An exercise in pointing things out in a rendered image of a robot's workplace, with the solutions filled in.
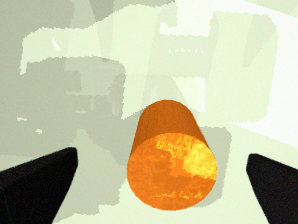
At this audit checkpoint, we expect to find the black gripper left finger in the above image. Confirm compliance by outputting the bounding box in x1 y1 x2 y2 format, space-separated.
0 147 79 224

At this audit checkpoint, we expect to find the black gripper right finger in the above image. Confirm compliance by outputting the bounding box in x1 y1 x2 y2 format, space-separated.
246 153 298 224

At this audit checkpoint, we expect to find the orange cylinder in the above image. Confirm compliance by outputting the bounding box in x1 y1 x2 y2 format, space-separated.
126 100 217 211

